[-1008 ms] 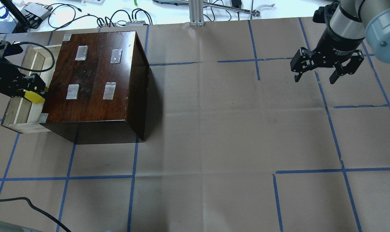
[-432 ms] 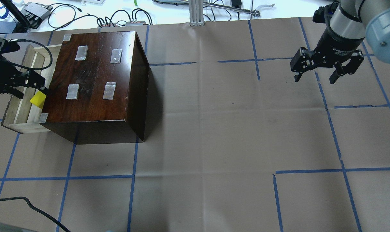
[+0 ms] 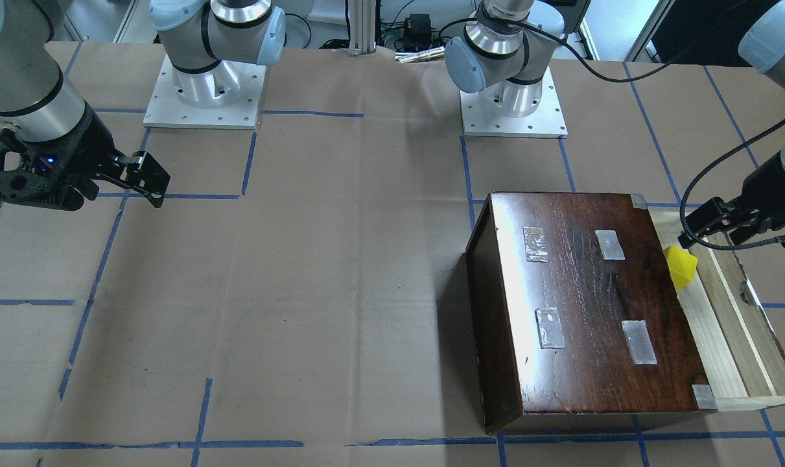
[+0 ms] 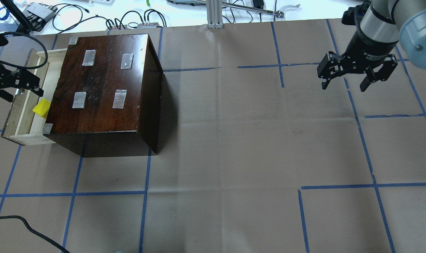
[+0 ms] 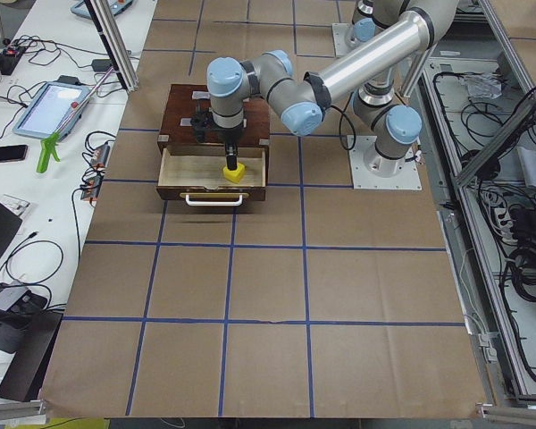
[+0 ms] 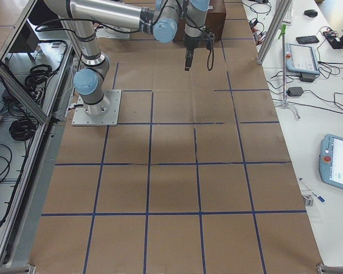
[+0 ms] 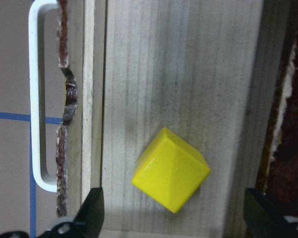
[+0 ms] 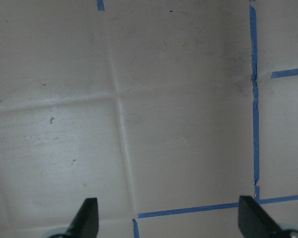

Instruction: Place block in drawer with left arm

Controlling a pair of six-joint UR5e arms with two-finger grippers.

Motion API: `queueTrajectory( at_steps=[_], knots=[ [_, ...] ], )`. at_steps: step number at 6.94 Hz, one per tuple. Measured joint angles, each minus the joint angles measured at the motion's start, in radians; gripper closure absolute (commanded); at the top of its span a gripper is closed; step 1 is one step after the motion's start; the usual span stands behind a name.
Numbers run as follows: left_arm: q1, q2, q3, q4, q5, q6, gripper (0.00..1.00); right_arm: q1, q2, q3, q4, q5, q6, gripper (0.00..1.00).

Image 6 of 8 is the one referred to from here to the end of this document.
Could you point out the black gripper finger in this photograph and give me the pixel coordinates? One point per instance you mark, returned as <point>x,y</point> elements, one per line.
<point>188,59</point>

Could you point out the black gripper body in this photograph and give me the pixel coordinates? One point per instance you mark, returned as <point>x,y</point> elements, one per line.
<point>190,41</point>

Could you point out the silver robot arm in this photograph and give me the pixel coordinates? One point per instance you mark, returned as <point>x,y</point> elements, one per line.
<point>161,22</point>

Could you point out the dark wooden drawer box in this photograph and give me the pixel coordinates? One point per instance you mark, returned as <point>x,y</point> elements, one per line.
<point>215,20</point>

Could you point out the black power adapter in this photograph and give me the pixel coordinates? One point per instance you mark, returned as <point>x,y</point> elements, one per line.
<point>295,91</point>

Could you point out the far teach pendant tablet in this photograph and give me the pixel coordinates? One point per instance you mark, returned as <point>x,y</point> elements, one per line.
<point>301,58</point>

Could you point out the teach pendant tablet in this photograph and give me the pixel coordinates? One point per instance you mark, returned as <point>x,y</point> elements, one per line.
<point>331,160</point>
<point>301,58</point>

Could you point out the black smartphone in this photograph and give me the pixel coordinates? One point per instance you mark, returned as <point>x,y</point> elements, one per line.
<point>305,40</point>

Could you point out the black computer mouse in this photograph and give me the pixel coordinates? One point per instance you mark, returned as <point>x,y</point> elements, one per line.
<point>312,13</point>

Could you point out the near teach pendant tablet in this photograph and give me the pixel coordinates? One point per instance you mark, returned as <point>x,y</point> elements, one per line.
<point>331,160</point>

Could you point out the small metal clip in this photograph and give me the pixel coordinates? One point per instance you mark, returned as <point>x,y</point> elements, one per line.
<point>308,200</point>

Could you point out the blue white pen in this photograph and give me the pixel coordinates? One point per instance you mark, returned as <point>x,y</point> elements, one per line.
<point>309,190</point>

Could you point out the aluminium frame post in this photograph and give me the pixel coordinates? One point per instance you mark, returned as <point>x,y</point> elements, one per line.
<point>281,18</point>

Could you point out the green handled grabber stick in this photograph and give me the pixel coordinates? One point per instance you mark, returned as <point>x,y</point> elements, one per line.
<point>284,101</point>

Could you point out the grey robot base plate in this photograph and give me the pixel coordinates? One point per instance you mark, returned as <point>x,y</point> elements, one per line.
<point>102,114</point>

